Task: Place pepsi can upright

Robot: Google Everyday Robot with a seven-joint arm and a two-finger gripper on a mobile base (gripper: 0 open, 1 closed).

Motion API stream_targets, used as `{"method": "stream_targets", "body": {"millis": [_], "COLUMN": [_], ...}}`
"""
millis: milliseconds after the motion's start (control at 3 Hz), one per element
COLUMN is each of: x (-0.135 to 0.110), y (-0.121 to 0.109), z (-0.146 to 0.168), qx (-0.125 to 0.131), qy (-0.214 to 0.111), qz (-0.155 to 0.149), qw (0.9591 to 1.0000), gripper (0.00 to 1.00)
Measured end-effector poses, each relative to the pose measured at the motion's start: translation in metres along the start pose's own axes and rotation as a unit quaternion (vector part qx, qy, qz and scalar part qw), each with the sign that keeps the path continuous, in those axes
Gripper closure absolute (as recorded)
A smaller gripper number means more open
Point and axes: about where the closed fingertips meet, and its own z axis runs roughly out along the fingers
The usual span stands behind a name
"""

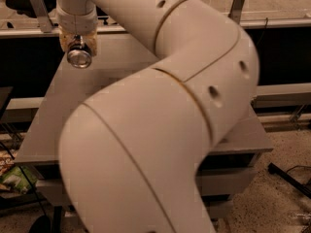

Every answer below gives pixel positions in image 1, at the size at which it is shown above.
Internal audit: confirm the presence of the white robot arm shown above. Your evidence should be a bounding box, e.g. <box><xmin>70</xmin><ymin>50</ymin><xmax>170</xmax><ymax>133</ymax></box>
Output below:
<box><xmin>58</xmin><ymin>0</ymin><xmax>259</xmax><ymax>233</ymax></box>

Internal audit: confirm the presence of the right metal bracket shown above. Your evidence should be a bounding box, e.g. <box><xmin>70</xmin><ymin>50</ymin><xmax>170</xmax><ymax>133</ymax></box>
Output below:
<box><xmin>228</xmin><ymin>0</ymin><xmax>245</xmax><ymax>24</ymax></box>

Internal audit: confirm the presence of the green snack bag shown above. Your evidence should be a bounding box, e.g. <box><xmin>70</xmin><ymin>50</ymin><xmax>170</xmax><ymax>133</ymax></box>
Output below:
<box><xmin>0</xmin><ymin>166</ymin><xmax>38</xmax><ymax>194</ymax></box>

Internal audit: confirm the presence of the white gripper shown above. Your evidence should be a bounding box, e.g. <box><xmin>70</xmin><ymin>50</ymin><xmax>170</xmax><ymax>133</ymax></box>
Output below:
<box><xmin>56</xmin><ymin>7</ymin><xmax>97</xmax><ymax>56</ymax></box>

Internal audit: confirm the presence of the metal bracket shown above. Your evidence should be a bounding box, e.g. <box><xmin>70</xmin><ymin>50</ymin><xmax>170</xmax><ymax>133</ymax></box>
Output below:
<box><xmin>228</xmin><ymin>0</ymin><xmax>245</xmax><ymax>24</ymax></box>
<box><xmin>29</xmin><ymin>0</ymin><xmax>53</xmax><ymax>33</ymax></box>

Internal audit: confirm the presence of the black stand leg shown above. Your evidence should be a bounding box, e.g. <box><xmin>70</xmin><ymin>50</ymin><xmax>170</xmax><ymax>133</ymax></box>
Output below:
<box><xmin>267</xmin><ymin>163</ymin><xmax>311</xmax><ymax>199</ymax></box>

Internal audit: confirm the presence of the left metal bracket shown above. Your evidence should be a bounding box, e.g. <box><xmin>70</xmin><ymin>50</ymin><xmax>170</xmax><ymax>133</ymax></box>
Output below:
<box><xmin>29</xmin><ymin>0</ymin><xmax>53</xmax><ymax>33</ymax></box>

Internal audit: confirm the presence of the grey drawer cabinet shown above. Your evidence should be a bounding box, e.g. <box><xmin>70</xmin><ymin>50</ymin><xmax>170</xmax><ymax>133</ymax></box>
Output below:
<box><xmin>17</xmin><ymin>34</ymin><xmax>271</xmax><ymax>222</ymax></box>

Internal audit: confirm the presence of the black office chair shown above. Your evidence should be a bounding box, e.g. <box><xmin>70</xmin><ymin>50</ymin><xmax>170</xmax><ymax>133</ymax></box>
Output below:
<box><xmin>5</xmin><ymin>0</ymin><xmax>56</xmax><ymax>29</ymax></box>

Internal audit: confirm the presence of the grey metal rail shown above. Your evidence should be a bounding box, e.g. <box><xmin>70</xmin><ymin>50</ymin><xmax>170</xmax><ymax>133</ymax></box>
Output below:
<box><xmin>0</xmin><ymin>17</ymin><xmax>311</xmax><ymax>39</ymax></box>

